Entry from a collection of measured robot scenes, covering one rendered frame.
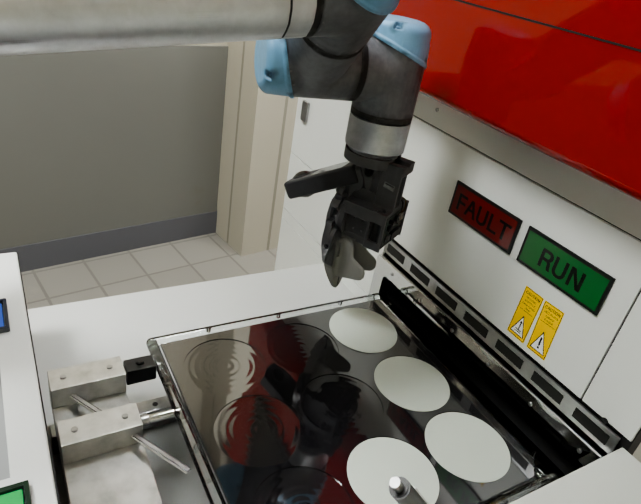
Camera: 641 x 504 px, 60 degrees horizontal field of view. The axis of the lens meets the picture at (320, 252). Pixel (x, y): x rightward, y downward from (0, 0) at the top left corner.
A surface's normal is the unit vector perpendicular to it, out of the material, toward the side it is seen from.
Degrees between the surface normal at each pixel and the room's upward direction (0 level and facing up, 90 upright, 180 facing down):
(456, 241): 90
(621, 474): 0
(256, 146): 90
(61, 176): 90
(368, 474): 0
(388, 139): 90
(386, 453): 0
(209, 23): 112
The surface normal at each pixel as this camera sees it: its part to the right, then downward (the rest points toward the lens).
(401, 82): 0.30, 0.52
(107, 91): 0.61, 0.48
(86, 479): 0.16, -0.85
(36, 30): 0.37, 0.79
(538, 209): -0.86, 0.13
